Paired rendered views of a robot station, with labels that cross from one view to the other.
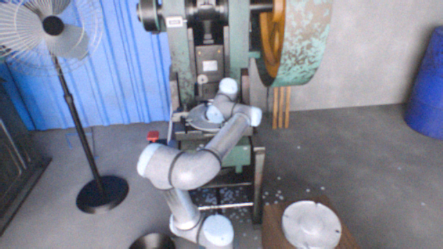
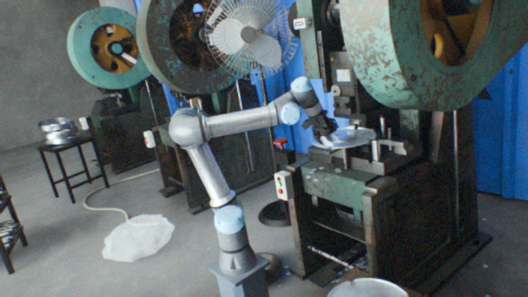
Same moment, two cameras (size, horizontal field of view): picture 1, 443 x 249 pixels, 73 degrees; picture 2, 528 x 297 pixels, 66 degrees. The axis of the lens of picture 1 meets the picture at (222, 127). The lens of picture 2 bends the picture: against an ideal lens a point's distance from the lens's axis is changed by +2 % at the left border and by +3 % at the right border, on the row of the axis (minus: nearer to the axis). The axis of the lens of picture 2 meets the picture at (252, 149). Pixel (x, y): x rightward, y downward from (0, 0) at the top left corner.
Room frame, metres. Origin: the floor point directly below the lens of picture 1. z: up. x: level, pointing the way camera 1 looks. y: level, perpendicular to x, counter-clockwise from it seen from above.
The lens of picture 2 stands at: (0.17, -1.23, 1.36)
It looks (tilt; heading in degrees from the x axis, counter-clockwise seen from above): 18 degrees down; 59
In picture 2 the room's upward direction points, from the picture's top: 10 degrees counter-clockwise
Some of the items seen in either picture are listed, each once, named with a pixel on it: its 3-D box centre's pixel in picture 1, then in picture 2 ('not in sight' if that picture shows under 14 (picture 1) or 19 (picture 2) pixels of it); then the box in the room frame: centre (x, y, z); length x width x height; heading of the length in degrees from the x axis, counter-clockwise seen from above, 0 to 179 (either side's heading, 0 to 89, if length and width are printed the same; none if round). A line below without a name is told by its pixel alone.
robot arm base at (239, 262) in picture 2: not in sight; (236, 253); (0.77, 0.03, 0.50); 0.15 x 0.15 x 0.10
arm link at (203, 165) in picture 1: (223, 142); (234, 122); (0.85, 0.00, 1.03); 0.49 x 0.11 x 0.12; 152
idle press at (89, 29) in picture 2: not in sight; (138, 85); (1.64, 3.57, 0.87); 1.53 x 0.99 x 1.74; 7
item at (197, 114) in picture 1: (213, 115); (342, 137); (1.44, 0.05, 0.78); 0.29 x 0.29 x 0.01
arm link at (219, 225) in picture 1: (217, 234); (231, 226); (0.77, 0.04, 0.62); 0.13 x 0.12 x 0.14; 62
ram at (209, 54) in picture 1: (210, 67); (350, 78); (1.52, 0.06, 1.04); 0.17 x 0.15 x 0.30; 4
